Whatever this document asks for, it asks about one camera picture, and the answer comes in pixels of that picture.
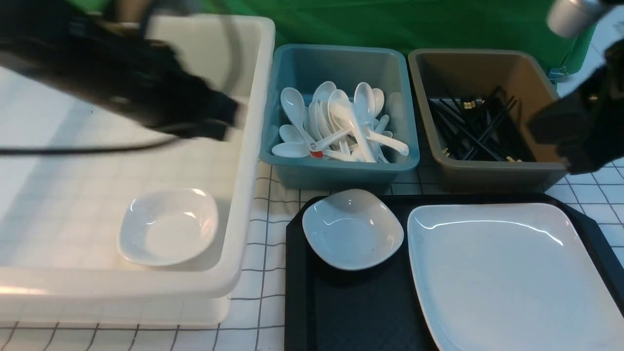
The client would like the white spoon with red mark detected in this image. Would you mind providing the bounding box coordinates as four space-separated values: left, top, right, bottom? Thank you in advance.
280 87 324 158

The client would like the metal binder clip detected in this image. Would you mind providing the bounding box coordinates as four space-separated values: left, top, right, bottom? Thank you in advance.
547 67 570 84

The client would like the pile of white spoons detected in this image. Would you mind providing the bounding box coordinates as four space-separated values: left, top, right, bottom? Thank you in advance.
271 81 410 163

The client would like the large white square plate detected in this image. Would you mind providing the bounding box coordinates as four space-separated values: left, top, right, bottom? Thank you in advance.
407 203 624 351

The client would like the brown plastic bin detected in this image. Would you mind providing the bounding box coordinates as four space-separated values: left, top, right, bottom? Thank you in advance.
408 49 568 193

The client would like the black serving tray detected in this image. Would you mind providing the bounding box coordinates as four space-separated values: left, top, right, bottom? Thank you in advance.
284 194 623 351

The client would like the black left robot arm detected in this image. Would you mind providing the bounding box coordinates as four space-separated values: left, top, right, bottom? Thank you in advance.
1 0 240 140

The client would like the pile of black chopsticks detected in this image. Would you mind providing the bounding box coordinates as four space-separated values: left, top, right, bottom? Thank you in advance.
428 86 536 162

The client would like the white checkered tablecloth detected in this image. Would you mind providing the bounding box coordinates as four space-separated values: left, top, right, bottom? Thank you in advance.
0 108 624 351

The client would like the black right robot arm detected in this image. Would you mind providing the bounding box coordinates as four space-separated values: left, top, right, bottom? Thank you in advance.
526 0 624 174

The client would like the large white plastic tub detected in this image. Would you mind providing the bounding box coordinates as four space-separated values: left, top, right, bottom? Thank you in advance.
0 14 275 327

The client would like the green cloth backdrop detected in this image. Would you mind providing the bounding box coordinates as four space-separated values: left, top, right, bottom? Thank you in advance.
68 0 605 76

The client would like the teal plastic bin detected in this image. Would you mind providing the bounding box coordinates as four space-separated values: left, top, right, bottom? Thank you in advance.
259 44 420 194

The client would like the small white bowl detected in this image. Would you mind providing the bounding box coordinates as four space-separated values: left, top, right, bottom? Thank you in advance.
302 189 404 271
117 188 220 267

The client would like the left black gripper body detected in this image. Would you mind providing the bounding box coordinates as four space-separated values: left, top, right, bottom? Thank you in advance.
112 44 240 140

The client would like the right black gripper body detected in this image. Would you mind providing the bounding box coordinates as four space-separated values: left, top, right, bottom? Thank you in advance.
529 68 624 174

